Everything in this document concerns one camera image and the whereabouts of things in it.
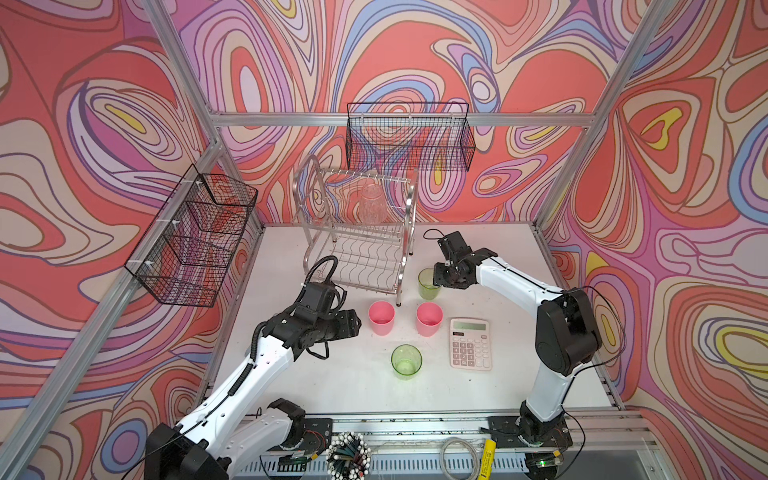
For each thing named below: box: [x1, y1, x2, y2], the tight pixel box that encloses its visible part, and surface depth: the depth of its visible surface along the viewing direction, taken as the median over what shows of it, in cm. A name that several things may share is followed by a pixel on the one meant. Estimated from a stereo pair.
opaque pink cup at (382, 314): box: [368, 300, 396, 336], surface depth 90 cm
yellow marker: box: [478, 439, 497, 480], surface depth 70 cm
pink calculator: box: [449, 317, 492, 371], surface depth 88 cm
